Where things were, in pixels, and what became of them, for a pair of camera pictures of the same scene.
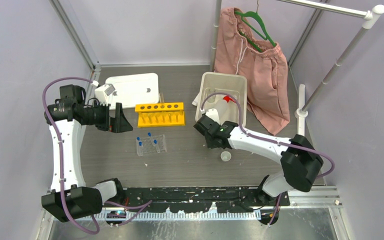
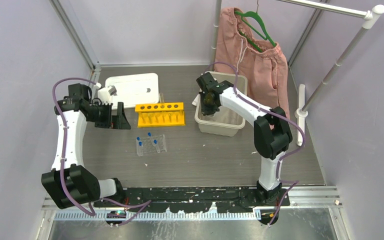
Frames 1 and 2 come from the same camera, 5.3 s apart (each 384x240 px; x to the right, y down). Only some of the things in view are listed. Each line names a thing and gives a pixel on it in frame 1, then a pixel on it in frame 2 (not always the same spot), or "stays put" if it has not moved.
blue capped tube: x=149 y=139 stays put
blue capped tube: x=155 y=142 stays put
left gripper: x=118 y=124 stays put
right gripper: x=209 y=144 -> x=206 y=111
